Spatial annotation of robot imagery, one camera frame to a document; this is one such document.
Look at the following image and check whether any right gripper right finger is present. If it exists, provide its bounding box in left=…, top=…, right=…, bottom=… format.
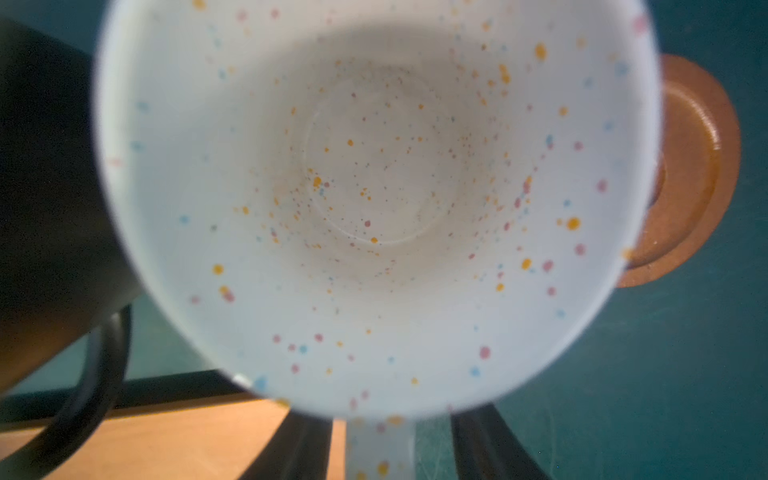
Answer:
left=450, top=403, right=550, bottom=480

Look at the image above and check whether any orange serving tray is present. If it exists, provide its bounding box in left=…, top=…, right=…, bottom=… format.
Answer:
left=0, top=392, right=349, bottom=480

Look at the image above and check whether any black mug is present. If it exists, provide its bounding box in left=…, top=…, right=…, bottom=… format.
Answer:
left=1, top=18, right=141, bottom=479

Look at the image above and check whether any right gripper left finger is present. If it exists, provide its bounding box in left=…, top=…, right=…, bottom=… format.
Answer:
left=239, top=410, right=333, bottom=480

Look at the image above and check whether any white mug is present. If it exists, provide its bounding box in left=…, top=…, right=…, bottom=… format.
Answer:
left=93, top=1, right=661, bottom=479

